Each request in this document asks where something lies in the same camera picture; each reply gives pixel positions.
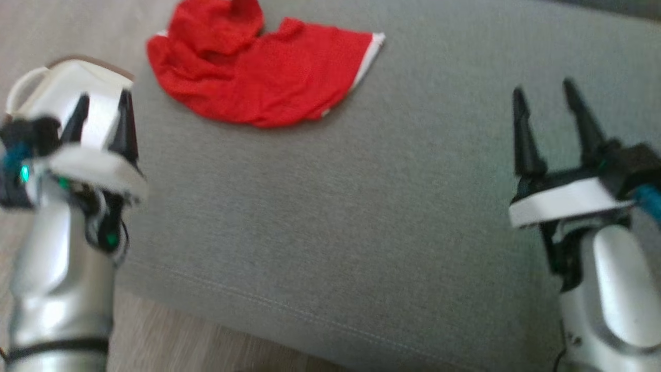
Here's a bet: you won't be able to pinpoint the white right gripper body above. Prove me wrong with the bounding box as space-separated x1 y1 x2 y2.
508 165 634 229

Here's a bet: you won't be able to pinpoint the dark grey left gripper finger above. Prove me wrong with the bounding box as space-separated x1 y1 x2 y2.
108 88 140 168
60 94 90 146

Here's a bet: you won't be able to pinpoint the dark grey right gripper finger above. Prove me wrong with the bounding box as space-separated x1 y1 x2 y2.
562 77 609 168
512 85 548 180

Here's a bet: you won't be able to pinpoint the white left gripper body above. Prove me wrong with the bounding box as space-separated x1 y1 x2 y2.
44 144 150 204

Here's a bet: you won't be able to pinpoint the red white mesh shorts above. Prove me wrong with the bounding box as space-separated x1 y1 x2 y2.
146 0 386 129

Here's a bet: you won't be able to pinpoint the white laundry basket brown rim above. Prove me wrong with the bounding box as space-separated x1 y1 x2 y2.
4 56 136 156

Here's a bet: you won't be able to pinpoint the grey sofa seat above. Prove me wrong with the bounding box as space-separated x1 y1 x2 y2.
115 0 661 372

